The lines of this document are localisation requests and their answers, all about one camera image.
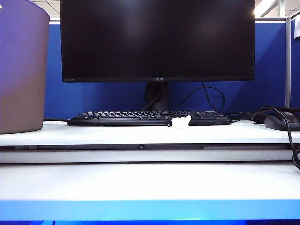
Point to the small white paper ball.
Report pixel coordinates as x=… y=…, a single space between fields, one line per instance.
x=181 y=122

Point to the black computer monitor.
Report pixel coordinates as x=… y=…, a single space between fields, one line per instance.
x=157 y=39

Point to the grey partition post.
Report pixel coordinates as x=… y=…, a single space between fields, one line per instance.
x=288 y=63

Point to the white paper sheet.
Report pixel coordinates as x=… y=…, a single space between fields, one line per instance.
x=297 y=29

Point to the black computer mouse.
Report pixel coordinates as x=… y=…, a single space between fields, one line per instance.
x=277 y=123

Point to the white desk riser board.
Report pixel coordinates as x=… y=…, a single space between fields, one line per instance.
x=117 y=136

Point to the black computer keyboard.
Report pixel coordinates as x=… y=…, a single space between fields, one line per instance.
x=126 y=117

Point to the blue partition panel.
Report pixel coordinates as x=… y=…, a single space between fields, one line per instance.
x=295 y=70
x=98 y=96

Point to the brown waste bin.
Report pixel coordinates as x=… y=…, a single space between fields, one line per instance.
x=22 y=70

